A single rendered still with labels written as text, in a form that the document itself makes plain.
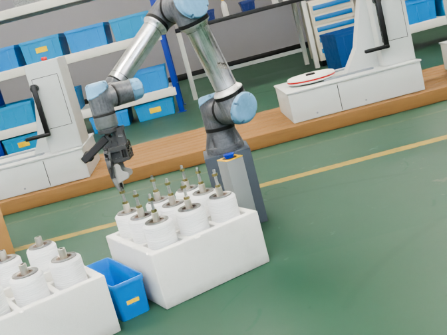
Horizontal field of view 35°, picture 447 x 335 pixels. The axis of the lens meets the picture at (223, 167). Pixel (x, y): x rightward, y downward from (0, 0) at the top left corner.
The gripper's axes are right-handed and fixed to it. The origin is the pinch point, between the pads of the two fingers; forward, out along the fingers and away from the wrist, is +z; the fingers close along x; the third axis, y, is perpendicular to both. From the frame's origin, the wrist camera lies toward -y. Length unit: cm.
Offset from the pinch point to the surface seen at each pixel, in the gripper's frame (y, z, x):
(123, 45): -82, -40, 434
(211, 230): 29.8, 16.7, -17.8
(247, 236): 39.3, 23.2, -11.2
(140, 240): 6.1, 15.8, -14.1
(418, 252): 89, 34, -26
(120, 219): -1.5, 10.0, -4.2
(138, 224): 6.7, 10.4, -14.4
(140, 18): -60, -61, 439
